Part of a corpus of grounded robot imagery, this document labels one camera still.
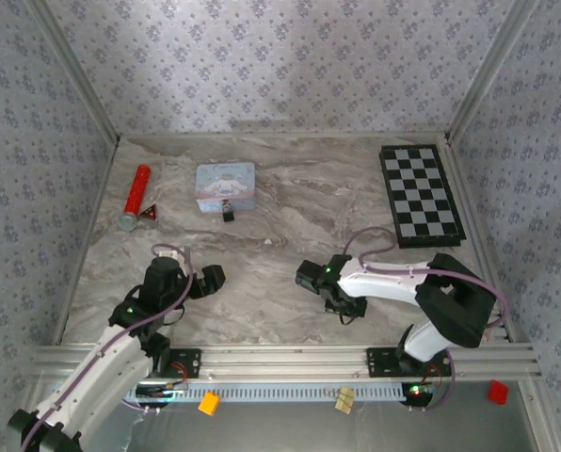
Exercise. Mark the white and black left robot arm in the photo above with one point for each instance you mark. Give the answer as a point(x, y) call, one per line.
point(97, 372)

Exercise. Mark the aluminium corner post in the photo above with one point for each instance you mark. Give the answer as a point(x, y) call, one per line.
point(492, 70)
point(73, 70)

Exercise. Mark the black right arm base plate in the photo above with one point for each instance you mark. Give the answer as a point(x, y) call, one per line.
point(379, 362)

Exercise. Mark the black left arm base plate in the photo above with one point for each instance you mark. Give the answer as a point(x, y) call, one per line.
point(191, 362)

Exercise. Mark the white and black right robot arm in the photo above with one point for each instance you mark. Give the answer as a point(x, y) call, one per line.
point(384, 282)

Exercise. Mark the orange block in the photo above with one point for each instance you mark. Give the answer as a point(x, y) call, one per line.
point(209, 404)

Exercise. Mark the red block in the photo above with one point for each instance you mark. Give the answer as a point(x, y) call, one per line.
point(498, 392)

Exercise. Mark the aluminium table edge rail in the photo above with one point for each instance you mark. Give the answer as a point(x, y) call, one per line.
point(285, 135)
point(88, 240)

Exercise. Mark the red flashlight with silver head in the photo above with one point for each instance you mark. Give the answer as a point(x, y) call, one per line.
point(137, 190)

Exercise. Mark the black and grey chessboard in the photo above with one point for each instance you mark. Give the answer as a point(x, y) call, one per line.
point(421, 198)

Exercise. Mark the beige wooden clip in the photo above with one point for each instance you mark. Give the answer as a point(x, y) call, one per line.
point(345, 400)

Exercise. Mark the blue pink cartoon tin box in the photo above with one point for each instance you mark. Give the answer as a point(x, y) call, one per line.
point(224, 183)

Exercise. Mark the red triangle piece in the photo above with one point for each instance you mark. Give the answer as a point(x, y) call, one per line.
point(149, 214)

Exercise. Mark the circuit board with green light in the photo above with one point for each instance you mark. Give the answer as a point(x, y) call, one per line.
point(160, 393)
point(419, 393)

